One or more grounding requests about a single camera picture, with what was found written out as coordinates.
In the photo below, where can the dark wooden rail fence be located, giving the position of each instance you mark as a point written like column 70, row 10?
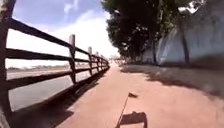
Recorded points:
column 72, row 60

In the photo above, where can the red paved path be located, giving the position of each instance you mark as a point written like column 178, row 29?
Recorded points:
column 160, row 100

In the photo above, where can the distant shore with buildings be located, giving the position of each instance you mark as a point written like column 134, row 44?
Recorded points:
column 33, row 68

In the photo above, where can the grey water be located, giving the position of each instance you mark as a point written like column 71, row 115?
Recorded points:
column 36, row 91

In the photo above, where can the long grey concrete wall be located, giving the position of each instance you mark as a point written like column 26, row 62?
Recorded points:
column 203, row 43

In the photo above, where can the grey pavement strip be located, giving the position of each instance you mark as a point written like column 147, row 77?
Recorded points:
column 196, row 78

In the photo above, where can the row of trees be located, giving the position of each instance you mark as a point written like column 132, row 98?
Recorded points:
column 133, row 26

